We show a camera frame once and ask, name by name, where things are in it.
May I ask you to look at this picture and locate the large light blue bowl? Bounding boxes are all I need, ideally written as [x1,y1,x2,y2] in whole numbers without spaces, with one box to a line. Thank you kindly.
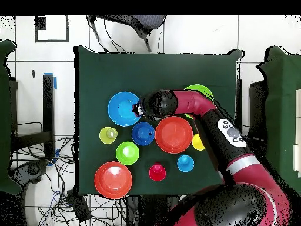
[108,91,143,127]

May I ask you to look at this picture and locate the small dark blue bowl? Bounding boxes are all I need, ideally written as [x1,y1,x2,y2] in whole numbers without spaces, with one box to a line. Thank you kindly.
[131,121,156,147]

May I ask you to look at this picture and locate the translucent yellow cup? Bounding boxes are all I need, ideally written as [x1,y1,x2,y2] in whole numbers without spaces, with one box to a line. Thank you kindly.
[99,126,119,145]

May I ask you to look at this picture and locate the orange bowl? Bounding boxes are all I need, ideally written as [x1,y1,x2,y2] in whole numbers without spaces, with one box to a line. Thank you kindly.
[94,161,133,200]
[155,115,193,154]

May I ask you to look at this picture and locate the small green bowl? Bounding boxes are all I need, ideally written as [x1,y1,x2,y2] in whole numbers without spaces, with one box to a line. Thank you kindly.
[115,141,140,166]

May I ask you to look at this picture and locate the dark green tablecloth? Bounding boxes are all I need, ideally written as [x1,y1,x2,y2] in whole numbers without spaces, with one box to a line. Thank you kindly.
[74,45,243,196]

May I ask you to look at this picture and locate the red cup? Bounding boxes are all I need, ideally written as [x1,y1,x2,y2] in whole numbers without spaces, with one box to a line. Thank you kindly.
[148,162,167,182]

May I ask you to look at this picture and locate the large green bowl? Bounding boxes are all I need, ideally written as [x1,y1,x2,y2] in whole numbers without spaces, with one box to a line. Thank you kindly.
[183,84,215,119]

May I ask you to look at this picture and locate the opaque yellow cup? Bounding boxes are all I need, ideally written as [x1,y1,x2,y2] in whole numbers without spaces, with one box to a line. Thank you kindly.
[192,133,206,151]

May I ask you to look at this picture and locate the light blue cup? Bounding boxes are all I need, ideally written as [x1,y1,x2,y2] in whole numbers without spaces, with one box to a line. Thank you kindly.
[176,154,195,173]

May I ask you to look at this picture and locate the blue tape strip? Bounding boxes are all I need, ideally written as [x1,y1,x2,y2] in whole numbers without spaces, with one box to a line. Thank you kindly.
[43,72,58,90]
[46,148,60,167]

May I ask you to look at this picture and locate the grey office chair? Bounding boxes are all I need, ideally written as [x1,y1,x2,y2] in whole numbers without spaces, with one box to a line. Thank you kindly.
[88,15,167,53]

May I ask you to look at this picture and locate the black power strip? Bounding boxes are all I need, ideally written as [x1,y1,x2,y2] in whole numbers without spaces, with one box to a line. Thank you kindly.
[66,189,92,223]

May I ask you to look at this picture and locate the black chair base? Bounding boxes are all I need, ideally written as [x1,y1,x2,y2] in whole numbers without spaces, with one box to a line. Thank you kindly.
[10,159,51,191]

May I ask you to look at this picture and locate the green table cloth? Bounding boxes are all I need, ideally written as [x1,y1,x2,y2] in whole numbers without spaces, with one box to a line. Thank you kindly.
[256,45,301,197]
[0,39,23,195]

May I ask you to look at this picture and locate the floor cable bundle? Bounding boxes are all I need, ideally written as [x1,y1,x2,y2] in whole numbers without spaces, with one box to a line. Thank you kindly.
[14,135,128,226]

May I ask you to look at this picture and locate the black square frame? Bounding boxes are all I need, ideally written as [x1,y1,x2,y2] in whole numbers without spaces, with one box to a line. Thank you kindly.
[34,15,69,44]

